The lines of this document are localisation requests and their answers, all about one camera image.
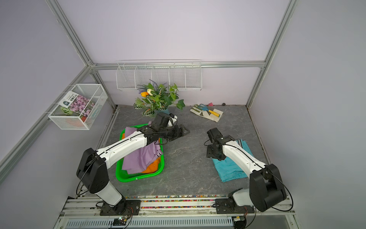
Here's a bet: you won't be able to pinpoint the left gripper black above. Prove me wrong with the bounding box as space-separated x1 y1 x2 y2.
159 124 190 141

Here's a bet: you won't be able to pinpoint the teal striped pants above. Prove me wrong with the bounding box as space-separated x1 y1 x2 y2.
212 157 248 182

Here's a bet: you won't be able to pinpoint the orange pants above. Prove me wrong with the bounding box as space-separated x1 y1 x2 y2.
121 133 162 174

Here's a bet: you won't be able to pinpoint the purple pants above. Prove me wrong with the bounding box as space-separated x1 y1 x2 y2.
121 123 163 175

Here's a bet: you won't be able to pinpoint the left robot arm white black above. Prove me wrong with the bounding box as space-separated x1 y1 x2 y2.
76 113 190 216

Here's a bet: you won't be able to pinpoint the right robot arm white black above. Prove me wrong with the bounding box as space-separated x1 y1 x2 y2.
206 128 294 214

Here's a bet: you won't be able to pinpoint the teal vase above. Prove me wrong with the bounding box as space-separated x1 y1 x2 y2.
157 108 170 115

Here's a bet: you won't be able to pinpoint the garden tool set card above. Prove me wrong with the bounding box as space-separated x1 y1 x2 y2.
190 104 223 123

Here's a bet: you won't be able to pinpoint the artificial plant bouquet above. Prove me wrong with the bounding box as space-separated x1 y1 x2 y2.
133 80 185 117

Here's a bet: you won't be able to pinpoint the purple flower seed packet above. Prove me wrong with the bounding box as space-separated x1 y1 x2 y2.
58 91 95 118

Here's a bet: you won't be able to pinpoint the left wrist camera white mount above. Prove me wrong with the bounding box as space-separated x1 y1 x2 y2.
167 113 177 127

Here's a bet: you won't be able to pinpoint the white wire wall shelf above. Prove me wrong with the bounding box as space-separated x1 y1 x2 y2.
116 59 203 91

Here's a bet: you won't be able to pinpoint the white mesh wall basket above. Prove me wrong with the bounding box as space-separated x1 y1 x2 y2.
48 84 108 130

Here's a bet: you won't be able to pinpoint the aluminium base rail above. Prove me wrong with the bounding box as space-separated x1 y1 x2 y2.
54 195 301 229

